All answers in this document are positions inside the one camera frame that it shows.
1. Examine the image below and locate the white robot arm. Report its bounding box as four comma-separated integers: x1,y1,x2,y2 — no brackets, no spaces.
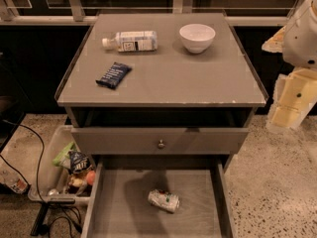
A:
262,0,317,133

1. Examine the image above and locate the red apple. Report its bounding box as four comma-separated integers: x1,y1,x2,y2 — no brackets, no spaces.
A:
86,171,95,185

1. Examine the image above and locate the grey upper drawer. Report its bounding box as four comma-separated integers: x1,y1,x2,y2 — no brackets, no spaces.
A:
71,127,248,155

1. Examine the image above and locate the green snack bag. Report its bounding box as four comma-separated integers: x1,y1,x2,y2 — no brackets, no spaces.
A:
53,142,75,169

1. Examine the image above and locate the round metal drawer knob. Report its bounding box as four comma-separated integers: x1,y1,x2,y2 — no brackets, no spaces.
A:
158,140,165,150

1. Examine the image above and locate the white ceramic bowl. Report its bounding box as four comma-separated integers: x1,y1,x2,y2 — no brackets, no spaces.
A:
179,24,216,54

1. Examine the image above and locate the grey drawer cabinet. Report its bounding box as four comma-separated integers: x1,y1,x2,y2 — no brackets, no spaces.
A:
54,12,269,173

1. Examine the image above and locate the dark blue snack packet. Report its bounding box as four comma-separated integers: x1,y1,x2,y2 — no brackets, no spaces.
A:
96,62,132,89

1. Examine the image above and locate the black power cable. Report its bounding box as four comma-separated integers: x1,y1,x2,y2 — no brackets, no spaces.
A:
0,118,83,238

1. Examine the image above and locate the grey open middle drawer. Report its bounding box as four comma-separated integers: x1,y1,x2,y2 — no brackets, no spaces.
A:
81,156,237,238

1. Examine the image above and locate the clear plastic water bottle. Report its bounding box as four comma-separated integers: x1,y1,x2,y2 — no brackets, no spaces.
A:
102,31,158,53

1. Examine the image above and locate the clear plastic storage bin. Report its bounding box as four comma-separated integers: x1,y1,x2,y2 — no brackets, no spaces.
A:
28,125,90,205

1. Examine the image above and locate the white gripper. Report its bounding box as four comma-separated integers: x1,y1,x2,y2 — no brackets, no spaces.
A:
262,26,317,132

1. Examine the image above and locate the crushed 7up can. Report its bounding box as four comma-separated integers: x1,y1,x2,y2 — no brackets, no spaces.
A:
148,189,180,213

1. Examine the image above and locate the dark blue chip bag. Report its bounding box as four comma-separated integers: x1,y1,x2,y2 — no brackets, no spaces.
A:
68,151,91,174

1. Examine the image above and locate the plastic bottle on floor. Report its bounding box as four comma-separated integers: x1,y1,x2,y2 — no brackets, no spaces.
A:
0,170,28,194

